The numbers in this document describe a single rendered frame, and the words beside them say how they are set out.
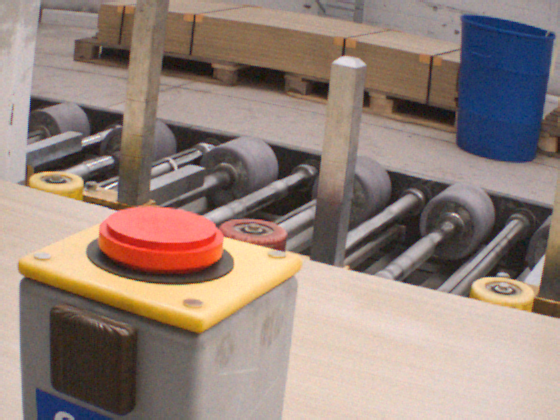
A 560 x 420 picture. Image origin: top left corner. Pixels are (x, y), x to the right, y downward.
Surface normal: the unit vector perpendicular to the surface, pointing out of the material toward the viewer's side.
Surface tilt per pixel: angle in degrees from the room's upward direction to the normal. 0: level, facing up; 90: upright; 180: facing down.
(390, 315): 0
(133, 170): 90
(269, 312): 90
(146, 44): 90
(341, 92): 90
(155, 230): 0
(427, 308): 0
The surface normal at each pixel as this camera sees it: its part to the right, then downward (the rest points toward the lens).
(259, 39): -0.45, 0.22
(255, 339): 0.90, 0.22
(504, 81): -0.26, 0.33
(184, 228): 0.11, -0.95
